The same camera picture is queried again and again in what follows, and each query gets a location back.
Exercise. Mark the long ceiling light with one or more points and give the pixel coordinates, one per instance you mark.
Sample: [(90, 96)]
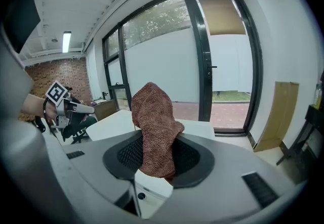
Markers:
[(66, 42)]

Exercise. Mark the person's left forearm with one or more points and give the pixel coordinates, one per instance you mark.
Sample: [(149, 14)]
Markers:
[(33, 105)]

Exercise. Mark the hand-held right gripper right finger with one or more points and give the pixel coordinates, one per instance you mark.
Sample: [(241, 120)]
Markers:
[(227, 167)]

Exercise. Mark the wooden cabinet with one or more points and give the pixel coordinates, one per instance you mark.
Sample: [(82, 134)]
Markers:
[(106, 110)]

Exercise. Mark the brown paper sheet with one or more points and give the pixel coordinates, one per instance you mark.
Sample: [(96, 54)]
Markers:
[(220, 13)]

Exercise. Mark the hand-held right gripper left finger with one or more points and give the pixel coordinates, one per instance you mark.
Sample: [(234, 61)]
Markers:
[(101, 157)]

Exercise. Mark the black office chair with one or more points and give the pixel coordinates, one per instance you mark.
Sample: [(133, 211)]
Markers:
[(73, 127)]

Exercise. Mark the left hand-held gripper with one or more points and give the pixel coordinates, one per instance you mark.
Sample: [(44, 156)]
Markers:
[(56, 92)]

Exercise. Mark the black-framed glass door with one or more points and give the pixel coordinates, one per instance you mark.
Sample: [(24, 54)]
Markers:
[(202, 66)]

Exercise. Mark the leaning cardboard panel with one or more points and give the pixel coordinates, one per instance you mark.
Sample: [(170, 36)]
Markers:
[(276, 116)]

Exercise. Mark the brown wiping cloth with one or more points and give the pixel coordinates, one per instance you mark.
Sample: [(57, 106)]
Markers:
[(154, 116)]

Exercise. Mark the black-framed window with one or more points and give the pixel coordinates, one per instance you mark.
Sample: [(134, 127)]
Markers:
[(124, 66)]

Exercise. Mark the yellow-green bottle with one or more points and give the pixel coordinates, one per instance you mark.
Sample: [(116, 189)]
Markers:
[(318, 96)]

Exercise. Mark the black metal shelf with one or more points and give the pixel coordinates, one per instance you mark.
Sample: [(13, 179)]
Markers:
[(314, 116)]

